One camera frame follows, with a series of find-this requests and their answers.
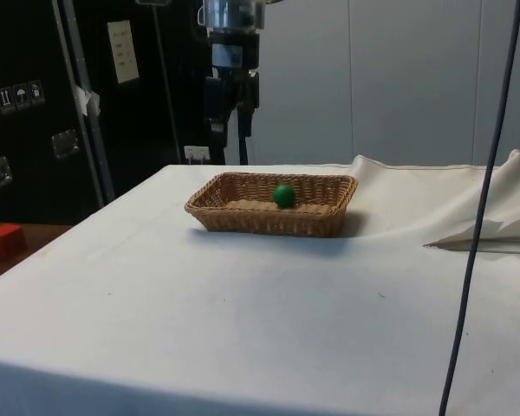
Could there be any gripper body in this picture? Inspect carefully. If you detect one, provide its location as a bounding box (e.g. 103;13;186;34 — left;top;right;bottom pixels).
209;29;261;74

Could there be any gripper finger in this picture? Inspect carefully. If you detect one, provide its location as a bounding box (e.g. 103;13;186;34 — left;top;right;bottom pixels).
204;70;231;165
235;70;261;166

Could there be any green ball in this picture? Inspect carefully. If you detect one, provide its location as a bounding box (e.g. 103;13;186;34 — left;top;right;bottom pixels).
272;183;296;210

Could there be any wicker basket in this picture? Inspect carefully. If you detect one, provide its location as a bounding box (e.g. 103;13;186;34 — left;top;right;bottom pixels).
183;171;359;240

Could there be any black cabinet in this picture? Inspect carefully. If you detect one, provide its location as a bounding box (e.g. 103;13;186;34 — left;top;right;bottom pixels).
0;0;262;226

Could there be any red cube block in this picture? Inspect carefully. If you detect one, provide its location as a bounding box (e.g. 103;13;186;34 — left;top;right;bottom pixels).
0;224;29;262

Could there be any black cable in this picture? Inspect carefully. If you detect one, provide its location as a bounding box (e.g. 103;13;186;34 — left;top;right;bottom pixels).
437;0;520;416

